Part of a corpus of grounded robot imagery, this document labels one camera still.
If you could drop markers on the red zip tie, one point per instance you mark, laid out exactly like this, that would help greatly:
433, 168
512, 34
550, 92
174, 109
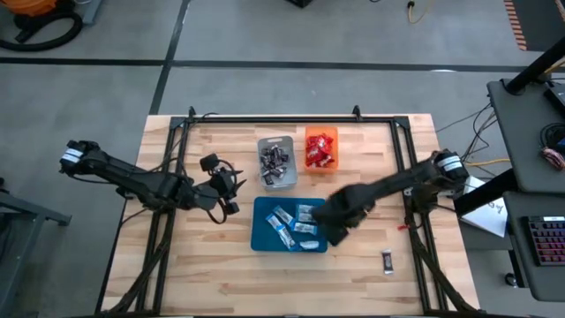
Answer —
401, 228

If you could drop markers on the black box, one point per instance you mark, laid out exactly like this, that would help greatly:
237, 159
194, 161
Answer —
300, 2

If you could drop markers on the black caster wheel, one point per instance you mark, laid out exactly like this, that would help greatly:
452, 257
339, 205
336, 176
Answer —
511, 279

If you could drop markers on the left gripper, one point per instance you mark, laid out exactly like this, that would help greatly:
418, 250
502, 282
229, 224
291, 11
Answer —
220, 185

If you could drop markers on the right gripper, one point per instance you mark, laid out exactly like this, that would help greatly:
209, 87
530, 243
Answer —
340, 212

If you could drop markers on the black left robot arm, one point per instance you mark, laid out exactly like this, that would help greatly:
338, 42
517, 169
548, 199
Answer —
132, 179

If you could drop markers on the white plastic bin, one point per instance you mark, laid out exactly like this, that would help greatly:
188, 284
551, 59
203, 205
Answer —
291, 183

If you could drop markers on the orange vacuum cleaner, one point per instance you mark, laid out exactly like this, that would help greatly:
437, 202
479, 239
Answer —
31, 5

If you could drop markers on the grey floor attachment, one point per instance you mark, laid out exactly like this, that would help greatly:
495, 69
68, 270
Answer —
92, 11

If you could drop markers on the black mat striped edge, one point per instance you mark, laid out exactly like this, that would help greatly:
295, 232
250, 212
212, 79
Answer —
543, 22

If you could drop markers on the orange plastic bin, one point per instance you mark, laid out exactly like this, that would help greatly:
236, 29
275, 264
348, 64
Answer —
336, 165

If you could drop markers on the grey metal bracket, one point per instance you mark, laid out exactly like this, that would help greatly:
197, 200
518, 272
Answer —
408, 192

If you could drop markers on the black pole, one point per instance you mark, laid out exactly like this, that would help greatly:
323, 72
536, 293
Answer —
536, 66

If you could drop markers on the backlit black keyboard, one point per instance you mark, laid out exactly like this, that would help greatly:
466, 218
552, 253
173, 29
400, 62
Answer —
547, 240

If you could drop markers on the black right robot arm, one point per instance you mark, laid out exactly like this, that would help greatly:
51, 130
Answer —
415, 176

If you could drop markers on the grey desk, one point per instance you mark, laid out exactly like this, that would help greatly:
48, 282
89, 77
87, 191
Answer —
521, 141
516, 247

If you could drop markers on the white paper sheet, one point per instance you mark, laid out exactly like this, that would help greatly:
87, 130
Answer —
490, 218

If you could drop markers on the black desk device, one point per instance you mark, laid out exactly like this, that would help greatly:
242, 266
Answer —
557, 99

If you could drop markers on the grey metal cart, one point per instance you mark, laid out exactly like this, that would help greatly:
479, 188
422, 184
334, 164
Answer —
22, 212

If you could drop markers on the blue plastic bin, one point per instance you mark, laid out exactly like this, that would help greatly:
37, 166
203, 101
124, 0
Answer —
265, 243

